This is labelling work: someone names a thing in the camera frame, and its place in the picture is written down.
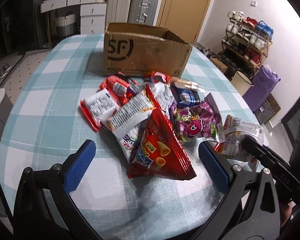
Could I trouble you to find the white orange snack packet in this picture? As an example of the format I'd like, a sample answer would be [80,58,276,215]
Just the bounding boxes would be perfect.
[215,115,264,162]

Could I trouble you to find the striped laundry basket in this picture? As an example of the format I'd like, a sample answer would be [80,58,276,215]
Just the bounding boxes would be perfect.
[55,14,77,37]

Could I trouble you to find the beige suitcase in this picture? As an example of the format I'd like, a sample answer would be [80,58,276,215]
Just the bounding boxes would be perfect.
[106,0,131,25]

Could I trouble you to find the white drawer desk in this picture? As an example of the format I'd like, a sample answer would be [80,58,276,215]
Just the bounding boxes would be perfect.
[40,0,107,47]

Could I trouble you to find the white red noodle packet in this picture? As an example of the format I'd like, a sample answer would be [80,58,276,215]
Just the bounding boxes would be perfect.
[80,88,120,132]

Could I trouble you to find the silver suitcase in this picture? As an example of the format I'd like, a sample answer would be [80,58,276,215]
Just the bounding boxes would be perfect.
[128,0,158,25]

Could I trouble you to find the silver purple snack bag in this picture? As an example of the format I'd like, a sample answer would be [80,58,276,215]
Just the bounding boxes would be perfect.
[129,81,177,118]

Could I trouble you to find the blue cookie packet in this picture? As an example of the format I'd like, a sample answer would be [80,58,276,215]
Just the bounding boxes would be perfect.
[170,85,201,108]

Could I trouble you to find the red snack packet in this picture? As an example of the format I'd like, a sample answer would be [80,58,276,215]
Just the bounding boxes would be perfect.
[99,72,138,105]

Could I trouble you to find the red triangular chip bag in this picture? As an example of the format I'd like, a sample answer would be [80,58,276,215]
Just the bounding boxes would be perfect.
[127,85,196,180]

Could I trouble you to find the grey slippers pair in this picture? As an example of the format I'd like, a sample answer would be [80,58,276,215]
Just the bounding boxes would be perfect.
[0,63,11,79]

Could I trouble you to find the wooden shoe rack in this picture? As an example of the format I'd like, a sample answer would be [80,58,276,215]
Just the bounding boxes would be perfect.
[217,11,274,79]

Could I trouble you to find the clear wrapped biscuit pack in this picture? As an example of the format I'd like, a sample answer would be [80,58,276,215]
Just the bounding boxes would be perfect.
[171,77,205,93]

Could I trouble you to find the white red snack bag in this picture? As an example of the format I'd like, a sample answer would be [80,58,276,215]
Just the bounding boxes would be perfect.
[107,90,154,163]

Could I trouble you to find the blue white checkered tablecloth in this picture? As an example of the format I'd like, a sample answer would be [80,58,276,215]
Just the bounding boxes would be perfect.
[0,32,266,240]

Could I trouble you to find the dotted beige rug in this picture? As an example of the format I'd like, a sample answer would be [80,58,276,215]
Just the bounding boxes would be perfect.
[0,48,52,104]

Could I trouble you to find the brown SF cardboard box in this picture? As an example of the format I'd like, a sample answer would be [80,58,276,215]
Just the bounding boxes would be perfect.
[103,23,192,77]

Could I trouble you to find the wooden door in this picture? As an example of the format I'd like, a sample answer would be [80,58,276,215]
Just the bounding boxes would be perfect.
[157,0,211,43]

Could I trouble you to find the small red candy packet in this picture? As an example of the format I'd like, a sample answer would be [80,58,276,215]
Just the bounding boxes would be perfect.
[144,70,171,85]

